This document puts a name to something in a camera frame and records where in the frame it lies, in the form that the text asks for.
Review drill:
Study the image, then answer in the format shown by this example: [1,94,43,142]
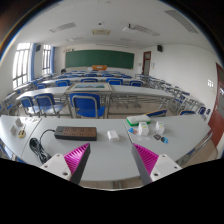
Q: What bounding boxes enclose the framed landscape picture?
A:
[69,82,113,93]

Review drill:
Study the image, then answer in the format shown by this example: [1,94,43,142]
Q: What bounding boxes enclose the white and green box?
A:
[126,113,152,127]

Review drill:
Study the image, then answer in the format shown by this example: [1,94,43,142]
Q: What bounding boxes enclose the blue curtain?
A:
[30,42,37,82]
[50,46,56,75]

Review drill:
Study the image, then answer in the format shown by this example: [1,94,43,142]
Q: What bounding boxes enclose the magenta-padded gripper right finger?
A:
[130,142,183,186]

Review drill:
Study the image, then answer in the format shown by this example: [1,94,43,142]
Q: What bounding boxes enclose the green chalkboard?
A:
[64,49,136,70]

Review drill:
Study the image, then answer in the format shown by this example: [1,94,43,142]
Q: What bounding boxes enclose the orange wooden lectern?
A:
[91,64,108,72]

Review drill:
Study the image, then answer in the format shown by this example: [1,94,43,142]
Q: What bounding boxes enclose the dark grey power strip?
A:
[53,125,98,142]

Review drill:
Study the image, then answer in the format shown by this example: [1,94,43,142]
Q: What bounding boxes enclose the white ceiling projector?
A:
[121,23,136,33]

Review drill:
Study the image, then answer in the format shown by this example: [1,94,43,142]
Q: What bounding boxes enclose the brown door with window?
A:
[142,50,152,76]

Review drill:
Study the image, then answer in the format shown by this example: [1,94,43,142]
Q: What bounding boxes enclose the large bright window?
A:
[12,42,32,90]

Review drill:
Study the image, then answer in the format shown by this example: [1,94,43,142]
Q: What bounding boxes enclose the group of ceiling lights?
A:
[49,8,200,38]

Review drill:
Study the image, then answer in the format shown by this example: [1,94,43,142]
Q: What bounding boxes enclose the black power strip cable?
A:
[28,128,56,165]

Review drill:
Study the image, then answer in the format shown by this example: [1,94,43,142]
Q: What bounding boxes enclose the small white carton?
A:
[154,121,166,136]
[137,121,150,137]

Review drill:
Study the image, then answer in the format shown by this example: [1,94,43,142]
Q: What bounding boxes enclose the red-brown door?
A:
[207,62,224,148]

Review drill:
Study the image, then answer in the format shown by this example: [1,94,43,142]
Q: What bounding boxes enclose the long grey classroom desk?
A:
[110,84,176,111]

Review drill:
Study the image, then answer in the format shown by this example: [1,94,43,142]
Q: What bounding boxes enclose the colourful printed paper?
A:
[24,116,40,125]

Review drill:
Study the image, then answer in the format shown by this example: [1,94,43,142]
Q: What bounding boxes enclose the group of blue chairs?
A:
[32,69,145,89]

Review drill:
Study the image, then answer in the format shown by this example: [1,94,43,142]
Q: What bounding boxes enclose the narrow bright window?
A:
[41,44,52,76]

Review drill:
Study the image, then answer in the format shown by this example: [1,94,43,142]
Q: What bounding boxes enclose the blue and wood chair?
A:
[179,109,198,117]
[145,108,168,118]

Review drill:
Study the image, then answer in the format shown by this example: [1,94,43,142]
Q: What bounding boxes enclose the small white block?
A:
[14,116,25,128]
[9,124,18,137]

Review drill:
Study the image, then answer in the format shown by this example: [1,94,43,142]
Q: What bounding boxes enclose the blue printed card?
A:
[127,127,140,136]

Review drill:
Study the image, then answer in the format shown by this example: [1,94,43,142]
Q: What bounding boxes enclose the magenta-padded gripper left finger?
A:
[39,142,92,185]

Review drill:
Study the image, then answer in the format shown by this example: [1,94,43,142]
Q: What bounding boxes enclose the blue metal-framed chair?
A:
[68,92,107,120]
[19,96,36,117]
[33,92,65,118]

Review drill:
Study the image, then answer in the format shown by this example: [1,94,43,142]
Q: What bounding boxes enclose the square ceiling air vent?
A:
[91,28,112,36]

